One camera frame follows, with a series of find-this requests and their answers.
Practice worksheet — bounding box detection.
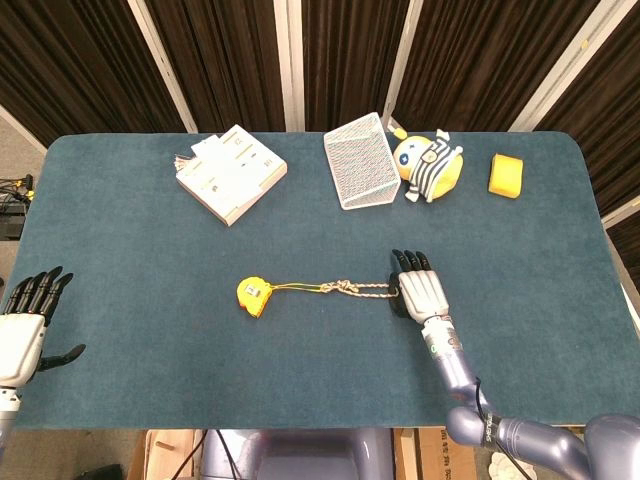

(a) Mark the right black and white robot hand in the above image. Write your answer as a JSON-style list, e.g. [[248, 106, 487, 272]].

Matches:
[[388, 248, 453, 325]]

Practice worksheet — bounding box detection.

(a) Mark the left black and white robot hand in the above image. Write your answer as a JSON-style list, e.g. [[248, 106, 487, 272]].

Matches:
[[0, 266, 87, 389]]

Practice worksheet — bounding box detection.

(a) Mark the beige braided cord loop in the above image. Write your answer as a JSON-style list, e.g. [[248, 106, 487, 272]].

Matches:
[[319, 279, 401, 301]]

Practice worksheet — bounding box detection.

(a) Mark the yellow tape measure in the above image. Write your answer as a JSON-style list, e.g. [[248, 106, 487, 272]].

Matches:
[[236, 277, 326, 320]]

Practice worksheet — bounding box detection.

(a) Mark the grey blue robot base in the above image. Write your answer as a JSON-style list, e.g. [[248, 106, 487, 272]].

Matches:
[[199, 428, 396, 480]]

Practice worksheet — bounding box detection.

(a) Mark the blue felt table mat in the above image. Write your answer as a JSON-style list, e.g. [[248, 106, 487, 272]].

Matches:
[[10, 130, 629, 431]]

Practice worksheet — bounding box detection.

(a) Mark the yellow plush toy striped shirt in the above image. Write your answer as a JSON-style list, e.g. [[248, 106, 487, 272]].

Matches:
[[389, 127, 465, 204]]

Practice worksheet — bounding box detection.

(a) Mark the yellow sponge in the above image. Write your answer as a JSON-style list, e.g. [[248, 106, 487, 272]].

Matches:
[[487, 153, 525, 197]]

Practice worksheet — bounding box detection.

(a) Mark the brown cardboard box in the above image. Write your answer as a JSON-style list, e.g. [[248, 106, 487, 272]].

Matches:
[[394, 427, 479, 480]]

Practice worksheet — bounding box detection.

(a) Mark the light wooden board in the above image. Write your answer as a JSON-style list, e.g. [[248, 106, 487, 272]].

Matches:
[[127, 429, 204, 480]]

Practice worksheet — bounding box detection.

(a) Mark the white flower shaped object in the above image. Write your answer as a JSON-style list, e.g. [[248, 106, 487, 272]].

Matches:
[[488, 449, 534, 480]]

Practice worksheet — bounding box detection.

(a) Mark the white wooden box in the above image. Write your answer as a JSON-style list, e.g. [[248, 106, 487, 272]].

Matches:
[[173, 124, 289, 228]]

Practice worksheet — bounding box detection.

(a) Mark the dark brown curtain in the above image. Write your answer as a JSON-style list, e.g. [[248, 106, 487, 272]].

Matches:
[[0, 0, 640, 261]]

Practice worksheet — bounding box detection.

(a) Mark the white wire mesh basket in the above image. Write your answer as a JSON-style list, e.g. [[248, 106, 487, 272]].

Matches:
[[323, 111, 403, 211]]

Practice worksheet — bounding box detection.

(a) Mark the black cable bundle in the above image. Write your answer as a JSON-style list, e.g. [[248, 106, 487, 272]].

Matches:
[[0, 173, 36, 206]]

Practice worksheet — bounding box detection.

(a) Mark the white frame post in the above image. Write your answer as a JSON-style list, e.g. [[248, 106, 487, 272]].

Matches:
[[382, 0, 424, 126], [509, 0, 629, 132], [273, 0, 306, 132], [127, 0, 199, 134]]

